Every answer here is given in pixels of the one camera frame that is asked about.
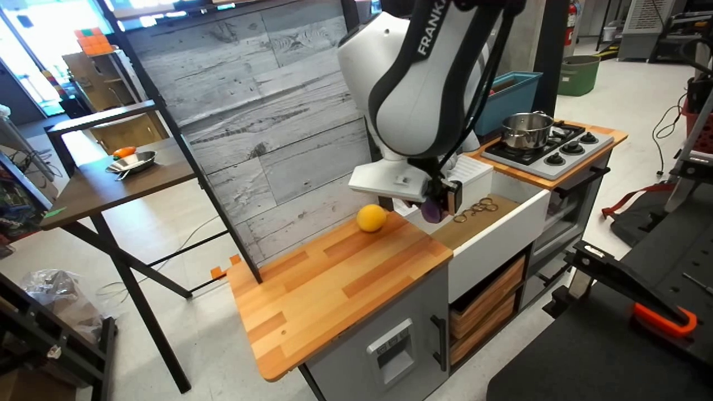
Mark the steel pot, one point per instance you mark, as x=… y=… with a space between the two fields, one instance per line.
x=526 y=131

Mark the dark side table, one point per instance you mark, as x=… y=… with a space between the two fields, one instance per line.
x=97 y=188

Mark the toy stove top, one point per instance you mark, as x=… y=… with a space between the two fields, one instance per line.
x=565 y=151

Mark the wooden drawer crate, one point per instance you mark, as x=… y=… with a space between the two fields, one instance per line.
x=485 y=309

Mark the yellow ball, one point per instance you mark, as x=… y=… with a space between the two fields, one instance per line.
x=370 y=218

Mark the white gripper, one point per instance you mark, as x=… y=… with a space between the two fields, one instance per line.
x=409 y=184

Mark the black orange clamp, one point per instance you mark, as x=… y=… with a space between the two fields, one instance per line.
x=650 y=307

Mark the white toy sink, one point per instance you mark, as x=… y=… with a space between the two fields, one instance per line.
x=500 y=218

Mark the purple ball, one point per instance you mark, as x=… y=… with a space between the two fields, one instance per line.
x=432 y=211

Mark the grey cabinet door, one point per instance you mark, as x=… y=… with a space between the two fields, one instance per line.
x=395 y=355

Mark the wooden countertop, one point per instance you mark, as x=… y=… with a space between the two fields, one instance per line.
x=317 y=292

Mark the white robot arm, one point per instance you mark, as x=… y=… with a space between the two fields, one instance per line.
x=421 y=76

